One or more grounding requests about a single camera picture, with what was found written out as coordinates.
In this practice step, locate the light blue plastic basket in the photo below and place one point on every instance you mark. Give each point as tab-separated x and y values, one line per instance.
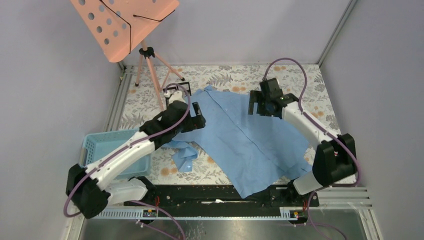
98	145

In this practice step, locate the black four-compartment brooch tray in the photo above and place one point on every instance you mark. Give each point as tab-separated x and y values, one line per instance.
179	86

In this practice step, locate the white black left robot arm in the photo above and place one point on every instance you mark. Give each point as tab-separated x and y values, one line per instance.
90	189

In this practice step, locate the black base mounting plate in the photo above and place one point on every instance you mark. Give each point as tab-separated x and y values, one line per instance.
224	201

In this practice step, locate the light blue button shirt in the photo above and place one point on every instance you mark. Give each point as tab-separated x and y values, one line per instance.
253	151

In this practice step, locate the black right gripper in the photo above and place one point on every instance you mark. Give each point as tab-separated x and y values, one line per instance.
255	98

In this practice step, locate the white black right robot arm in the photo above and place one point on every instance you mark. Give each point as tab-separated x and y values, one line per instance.
335	155

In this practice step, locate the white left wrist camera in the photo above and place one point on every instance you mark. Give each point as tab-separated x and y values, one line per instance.
171	97

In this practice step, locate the floral patterned table mat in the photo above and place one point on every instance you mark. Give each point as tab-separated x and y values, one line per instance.
137	102

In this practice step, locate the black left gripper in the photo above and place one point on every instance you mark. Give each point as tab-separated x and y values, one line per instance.
196	122

